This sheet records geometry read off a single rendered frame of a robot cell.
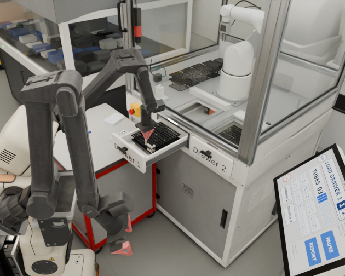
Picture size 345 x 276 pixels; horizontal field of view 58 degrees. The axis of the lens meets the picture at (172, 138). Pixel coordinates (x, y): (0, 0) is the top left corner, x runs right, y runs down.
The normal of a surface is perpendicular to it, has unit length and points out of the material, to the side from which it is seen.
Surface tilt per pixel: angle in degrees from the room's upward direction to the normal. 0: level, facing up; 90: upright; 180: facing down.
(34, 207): 90
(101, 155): 0
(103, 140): 0
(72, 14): 90
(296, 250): 50
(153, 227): 0
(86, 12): 90
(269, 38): 90
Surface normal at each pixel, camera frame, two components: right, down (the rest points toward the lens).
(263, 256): 0.04, -0.81
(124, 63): 0.44, -0.48
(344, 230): -0.73, -0.62
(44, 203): 0.11, 0.58
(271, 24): -0.73, 0.37
